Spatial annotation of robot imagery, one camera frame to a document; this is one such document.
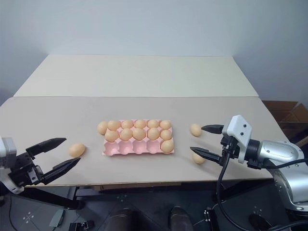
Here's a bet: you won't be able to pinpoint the small black box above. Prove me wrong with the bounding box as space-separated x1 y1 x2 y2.
203 206 215 226

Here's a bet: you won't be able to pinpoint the black table frame bar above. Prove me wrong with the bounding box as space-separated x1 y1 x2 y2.
23 186 86 210

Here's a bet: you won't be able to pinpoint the dark rounded shape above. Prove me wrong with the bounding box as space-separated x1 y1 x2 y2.
167 205 194 231
110 207 138 231

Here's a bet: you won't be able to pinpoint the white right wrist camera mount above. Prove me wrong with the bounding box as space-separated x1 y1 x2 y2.
221 115 252 165

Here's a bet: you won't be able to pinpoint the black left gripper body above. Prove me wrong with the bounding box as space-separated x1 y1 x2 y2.
8 152 45 187

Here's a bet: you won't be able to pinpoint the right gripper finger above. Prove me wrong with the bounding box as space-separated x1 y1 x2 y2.
201 124 225 135
190 146 222 166

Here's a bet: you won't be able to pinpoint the brown cardboard box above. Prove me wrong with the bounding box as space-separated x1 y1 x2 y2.
261 100 308 145

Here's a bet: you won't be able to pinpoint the black clamp parts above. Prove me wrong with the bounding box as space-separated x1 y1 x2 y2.
69 219 97 231

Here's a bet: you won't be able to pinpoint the grey metal bracket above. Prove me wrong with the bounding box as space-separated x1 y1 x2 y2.
50 208 65 228

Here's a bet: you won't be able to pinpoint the pink egg tray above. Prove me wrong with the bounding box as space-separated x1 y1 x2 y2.
102 118 175 157

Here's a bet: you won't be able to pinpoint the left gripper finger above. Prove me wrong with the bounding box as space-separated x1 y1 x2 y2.
43 157 81 186
26 137 67 159

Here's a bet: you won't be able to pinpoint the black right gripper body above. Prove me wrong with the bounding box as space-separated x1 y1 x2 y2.
219 134 241 165

